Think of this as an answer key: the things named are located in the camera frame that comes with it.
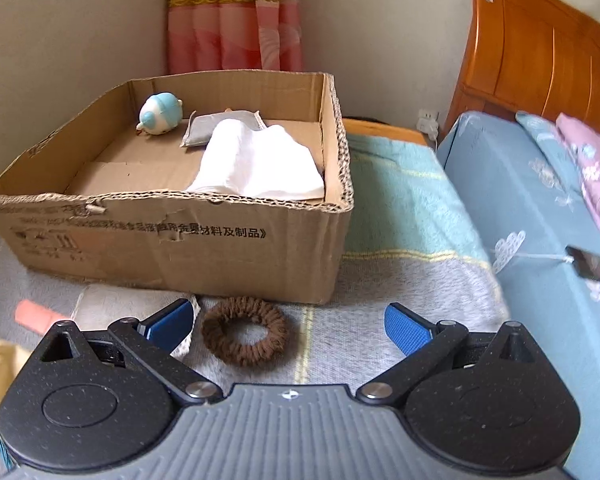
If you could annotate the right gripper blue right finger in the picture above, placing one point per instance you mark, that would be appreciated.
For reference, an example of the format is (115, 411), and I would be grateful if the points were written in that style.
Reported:
(406, 329)

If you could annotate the blue white plush toy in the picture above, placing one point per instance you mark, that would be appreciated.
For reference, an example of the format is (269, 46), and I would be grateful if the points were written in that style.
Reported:
(160, 114)

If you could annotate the pink adhesive bandage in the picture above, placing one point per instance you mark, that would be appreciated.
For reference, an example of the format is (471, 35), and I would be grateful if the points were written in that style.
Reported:
(35, 317)

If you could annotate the brown cardboard box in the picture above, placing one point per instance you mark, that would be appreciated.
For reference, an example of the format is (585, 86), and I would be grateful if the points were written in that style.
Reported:
(99, 201)

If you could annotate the white wall plug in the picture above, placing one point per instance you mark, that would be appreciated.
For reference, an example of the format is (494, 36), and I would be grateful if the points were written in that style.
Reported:
(427, 124)

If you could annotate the black smartphone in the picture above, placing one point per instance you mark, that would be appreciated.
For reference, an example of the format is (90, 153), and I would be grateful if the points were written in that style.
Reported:
(586, 264)

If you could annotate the orange wooden headboard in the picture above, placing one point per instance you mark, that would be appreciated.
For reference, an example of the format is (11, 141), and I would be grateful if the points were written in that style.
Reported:
(539, 56)

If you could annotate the small grey sachet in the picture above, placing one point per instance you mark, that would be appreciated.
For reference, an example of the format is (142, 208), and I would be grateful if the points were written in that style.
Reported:
(199, 128)

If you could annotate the blue floral bed sheet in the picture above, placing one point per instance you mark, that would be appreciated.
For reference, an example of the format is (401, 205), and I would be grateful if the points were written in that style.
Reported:
(526, 220)

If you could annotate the white cloth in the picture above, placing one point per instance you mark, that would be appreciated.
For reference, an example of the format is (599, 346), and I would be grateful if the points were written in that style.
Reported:
(266, 163)

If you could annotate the large grey sachet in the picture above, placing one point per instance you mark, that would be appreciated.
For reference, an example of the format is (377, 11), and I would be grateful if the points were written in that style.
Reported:
(99, 305)

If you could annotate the blue pillow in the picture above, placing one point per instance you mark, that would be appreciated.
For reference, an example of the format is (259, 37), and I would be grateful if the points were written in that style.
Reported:
(546, 136)

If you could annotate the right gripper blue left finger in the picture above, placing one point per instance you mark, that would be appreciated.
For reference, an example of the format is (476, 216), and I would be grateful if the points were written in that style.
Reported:
(168, 327)

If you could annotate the pink patterned curtain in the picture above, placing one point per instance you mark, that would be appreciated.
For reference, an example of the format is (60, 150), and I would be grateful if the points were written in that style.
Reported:
(233, 35)

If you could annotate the brown knitted scrunchie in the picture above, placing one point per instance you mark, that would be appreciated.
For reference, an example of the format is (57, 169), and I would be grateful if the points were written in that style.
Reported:
(245, 331)

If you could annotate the grey green checked blanket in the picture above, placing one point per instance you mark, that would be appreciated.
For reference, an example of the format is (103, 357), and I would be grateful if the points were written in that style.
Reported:
(410, 240)

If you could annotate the pink floral quilt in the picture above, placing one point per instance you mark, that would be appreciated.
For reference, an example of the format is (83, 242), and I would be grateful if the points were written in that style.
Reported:
(584, 144)

